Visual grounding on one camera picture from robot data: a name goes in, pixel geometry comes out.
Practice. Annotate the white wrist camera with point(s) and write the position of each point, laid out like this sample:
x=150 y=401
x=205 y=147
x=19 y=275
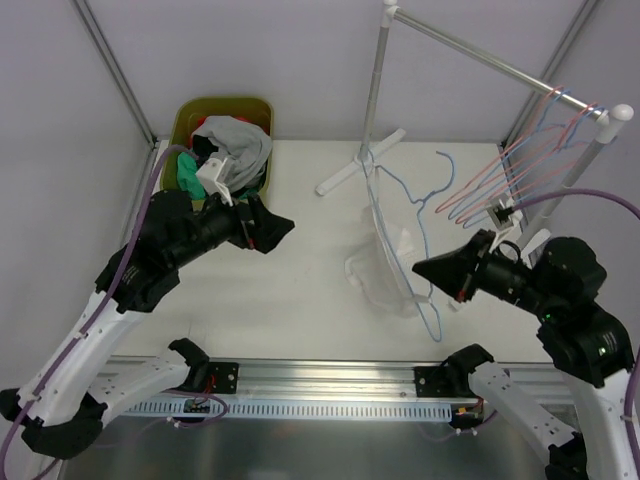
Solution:
x=212 y=175
x=504 y=218

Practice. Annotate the blue hanger of green top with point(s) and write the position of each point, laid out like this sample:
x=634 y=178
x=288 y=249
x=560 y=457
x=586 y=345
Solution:
x=501 y=170

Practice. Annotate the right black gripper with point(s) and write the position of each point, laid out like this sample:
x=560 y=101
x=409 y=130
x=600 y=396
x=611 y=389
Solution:
x=480 y=267

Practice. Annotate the olive green plastic basket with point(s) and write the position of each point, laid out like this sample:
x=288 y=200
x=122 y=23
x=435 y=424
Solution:
x=257 y=110

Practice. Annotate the white metal clothes rack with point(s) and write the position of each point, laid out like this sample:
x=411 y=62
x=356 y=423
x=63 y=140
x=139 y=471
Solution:
x=609 y=122

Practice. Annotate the grey tank top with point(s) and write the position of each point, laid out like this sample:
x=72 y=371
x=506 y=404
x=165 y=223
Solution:
x=245 y=145

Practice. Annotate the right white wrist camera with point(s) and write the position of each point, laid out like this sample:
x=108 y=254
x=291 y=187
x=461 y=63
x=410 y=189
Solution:
x=504 y=218

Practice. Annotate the red tank top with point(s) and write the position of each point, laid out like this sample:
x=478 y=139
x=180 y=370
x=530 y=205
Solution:
x=200 y=122

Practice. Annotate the black tank top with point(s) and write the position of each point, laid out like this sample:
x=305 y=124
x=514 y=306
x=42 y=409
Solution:
x=203 y=150

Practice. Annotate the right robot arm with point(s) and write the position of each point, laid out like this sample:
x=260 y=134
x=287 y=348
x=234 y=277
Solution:
x=589 y=346

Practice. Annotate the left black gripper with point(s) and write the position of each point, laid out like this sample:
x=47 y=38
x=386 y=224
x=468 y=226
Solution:
x=247 y=226

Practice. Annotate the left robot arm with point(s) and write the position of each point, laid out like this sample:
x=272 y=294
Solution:
x=65 y=407

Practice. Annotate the white tank top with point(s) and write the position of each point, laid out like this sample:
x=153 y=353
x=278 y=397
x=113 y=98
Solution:
x=381 y=266

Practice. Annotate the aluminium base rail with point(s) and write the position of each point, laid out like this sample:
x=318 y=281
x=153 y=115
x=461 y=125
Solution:
x=350 y=380

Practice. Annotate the white slotted cable duct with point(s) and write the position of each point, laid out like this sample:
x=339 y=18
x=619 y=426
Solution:
x=255 y=408

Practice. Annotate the blue hanger of white top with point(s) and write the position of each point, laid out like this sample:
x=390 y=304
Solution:
x=423 y=305

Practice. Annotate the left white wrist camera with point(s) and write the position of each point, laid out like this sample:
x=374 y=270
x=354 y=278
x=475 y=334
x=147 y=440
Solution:
x=212 y=175

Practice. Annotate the blue hanger of black top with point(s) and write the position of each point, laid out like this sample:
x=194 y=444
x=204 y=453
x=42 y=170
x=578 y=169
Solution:
x=520 y=185

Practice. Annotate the green tank top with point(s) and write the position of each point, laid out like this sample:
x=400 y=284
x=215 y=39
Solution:
x=187 y=181

